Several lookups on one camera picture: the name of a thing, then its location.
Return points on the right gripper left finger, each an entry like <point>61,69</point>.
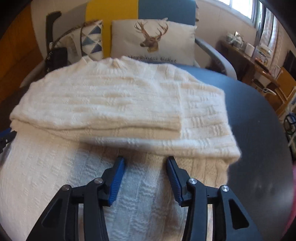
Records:
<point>59,220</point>

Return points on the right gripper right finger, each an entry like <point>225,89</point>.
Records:
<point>231,220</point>

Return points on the cream knitted sweater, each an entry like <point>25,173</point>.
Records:
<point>73,123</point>

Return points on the wooden folding chair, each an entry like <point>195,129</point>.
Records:
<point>285,92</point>

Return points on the black handbag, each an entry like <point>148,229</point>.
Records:
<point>56,58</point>

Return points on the blue toy ride-on car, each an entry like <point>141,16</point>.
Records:
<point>289,124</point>

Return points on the triangle pattern cushion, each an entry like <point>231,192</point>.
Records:
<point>80,41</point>

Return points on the wooden side table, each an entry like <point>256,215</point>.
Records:
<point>246,69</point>

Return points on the blue yellow grey sofa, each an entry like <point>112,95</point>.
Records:
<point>183,12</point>

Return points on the black television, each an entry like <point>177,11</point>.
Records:
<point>290,63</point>

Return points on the white mug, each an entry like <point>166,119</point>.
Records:
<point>249,50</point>

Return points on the deer print cushion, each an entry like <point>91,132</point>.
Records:
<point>149,40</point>

